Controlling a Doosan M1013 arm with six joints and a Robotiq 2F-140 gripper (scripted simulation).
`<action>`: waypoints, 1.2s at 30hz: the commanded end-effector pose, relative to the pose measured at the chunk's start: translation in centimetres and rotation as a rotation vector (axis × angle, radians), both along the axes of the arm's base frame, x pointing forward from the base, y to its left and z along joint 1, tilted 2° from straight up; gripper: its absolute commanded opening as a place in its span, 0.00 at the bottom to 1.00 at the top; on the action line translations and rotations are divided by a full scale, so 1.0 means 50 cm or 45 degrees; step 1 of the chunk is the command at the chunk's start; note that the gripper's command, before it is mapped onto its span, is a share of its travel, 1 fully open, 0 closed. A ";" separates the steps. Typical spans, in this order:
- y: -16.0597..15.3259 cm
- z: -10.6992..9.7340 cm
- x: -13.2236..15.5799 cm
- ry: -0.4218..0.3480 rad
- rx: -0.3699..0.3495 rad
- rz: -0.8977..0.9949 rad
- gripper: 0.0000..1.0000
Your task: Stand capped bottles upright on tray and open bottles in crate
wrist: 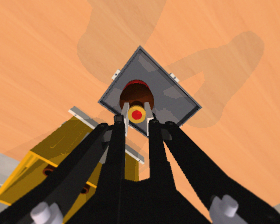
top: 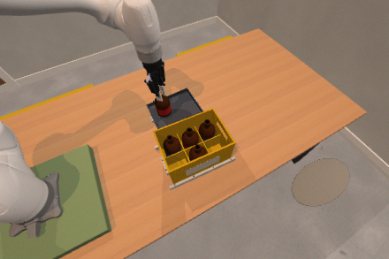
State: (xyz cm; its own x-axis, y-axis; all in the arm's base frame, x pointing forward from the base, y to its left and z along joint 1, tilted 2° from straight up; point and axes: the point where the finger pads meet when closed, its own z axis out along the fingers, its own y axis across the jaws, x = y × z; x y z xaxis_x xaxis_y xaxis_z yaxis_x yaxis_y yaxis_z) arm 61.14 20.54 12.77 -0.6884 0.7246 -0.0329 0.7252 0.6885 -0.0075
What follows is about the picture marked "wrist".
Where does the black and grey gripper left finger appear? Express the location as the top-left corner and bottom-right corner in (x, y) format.
(0, 102), (129, 224)

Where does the yellow divided crate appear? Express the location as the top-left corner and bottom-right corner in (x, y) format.
(11, 116), (139, 224)

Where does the brown bottle with yellow cap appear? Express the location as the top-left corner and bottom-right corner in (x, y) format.
(119, 80), (154, 123)

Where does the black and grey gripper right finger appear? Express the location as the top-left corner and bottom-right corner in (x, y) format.
(144, 102), (280, 224)

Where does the grey square tray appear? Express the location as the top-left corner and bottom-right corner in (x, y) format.
(98, 47), (202, 127)

